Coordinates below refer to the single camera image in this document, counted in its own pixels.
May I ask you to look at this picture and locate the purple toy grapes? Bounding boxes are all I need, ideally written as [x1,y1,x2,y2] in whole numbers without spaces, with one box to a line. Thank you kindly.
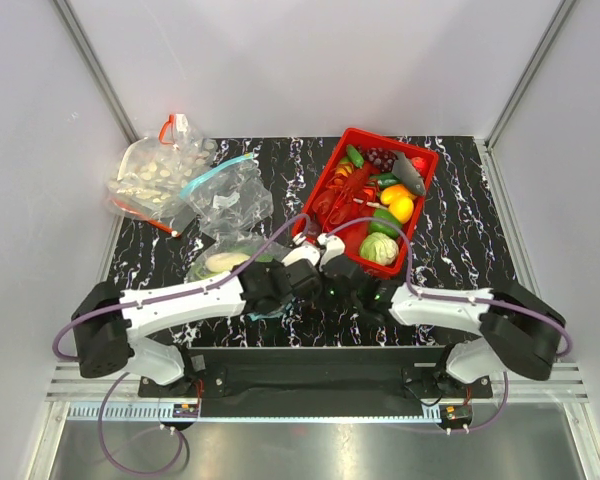
[363,147,397,171]

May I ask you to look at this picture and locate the green toy bell pepper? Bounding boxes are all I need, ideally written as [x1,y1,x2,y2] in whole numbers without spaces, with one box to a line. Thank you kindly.
[368,209,403,239]

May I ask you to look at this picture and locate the red plastic bin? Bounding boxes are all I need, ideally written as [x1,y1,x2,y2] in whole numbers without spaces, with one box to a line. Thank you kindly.
[292,128,438,279]

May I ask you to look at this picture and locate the grey toy fish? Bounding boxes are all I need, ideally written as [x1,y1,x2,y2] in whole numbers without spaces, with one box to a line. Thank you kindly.
[391,151,426,197]

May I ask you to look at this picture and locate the green toy cucumber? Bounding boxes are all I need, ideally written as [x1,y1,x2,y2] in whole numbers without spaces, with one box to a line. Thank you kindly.
[346,144,365,168]

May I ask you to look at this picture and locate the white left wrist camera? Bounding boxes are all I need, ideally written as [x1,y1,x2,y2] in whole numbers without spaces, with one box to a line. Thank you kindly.
[282,233,321,267]

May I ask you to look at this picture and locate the white toy radish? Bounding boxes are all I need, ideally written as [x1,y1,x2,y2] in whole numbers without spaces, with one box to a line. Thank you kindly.
[204,252,250,274]

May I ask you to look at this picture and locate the red toy apple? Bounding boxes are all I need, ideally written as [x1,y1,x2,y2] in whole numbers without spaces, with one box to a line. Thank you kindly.
[411,157,428,176]

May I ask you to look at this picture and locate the blue zipper clear bag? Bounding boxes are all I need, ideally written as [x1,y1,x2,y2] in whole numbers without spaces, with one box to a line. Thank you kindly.
[185,232,290,321]

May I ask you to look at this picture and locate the red toy lobster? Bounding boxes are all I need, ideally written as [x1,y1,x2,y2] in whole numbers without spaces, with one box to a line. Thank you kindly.
[312,162,380,232]

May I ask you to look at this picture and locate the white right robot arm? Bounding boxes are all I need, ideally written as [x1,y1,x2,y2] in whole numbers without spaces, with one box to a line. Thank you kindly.
[320,255,566,397]

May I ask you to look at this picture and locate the yellow toy lemon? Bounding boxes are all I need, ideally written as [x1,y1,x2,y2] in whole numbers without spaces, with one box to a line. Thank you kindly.
[388,196,415,224]

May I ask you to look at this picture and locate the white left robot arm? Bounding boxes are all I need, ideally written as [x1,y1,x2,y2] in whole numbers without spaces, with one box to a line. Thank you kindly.
[73,259,322,396]

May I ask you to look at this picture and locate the orange toy fruit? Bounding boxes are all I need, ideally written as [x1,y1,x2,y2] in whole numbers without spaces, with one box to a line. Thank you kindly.
[380,184,414,206]

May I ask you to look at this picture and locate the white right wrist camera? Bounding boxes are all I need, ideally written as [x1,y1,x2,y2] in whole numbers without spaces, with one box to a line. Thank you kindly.
[316,233,345,264]

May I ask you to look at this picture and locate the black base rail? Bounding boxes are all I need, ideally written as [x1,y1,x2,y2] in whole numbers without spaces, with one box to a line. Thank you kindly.
[138,346,492,400]

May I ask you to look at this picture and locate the green toy cabbage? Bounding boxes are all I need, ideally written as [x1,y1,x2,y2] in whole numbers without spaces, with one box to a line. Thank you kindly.
[359,232,399,266]

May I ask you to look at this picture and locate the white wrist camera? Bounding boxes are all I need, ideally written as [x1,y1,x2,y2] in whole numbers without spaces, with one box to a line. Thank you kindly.
[282,233,321,267]
[316,233,345,264]

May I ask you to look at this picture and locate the red zipper clear bag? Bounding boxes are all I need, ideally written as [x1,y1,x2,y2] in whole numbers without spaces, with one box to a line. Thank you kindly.
[105,113,218,237]

